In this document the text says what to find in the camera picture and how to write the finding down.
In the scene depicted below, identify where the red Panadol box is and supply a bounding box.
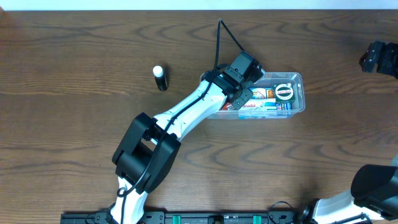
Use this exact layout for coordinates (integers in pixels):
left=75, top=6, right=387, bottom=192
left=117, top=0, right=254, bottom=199
left=221, top=103, right=235, bottom=111

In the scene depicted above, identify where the white Panadol box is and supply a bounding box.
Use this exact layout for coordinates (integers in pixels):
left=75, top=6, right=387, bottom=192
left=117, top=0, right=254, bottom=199
left=239, top=99, right=277, bottom=111

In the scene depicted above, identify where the clear plastic container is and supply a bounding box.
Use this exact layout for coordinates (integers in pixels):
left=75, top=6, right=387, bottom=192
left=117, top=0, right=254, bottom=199
left=209, top=72, right=305, bottom=119

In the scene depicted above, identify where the green round balm box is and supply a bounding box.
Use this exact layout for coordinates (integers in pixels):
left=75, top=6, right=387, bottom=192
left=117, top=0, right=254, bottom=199
left=272, top=83, right=295, bottom=103

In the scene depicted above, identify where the blue Cool Fever box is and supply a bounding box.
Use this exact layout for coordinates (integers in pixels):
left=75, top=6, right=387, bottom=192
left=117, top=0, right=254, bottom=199
left=238, top=87, right=293, bottom=117

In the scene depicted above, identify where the black bottle white cap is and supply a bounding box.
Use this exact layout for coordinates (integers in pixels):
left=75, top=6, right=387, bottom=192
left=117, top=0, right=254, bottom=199
left=152, top=65, right=168, bottom=91

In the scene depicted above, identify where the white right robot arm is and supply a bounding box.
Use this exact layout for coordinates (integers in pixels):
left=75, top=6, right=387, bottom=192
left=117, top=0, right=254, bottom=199
left=295, top=41, right=397, bottom=224

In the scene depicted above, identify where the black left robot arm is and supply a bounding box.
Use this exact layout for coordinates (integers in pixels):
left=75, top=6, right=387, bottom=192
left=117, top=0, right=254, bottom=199
left=110, top=63, right=265, bottom=223

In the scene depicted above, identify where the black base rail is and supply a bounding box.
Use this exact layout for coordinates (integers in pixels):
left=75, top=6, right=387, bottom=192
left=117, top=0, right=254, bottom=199
left=60, top=211, right=299, bottom=224

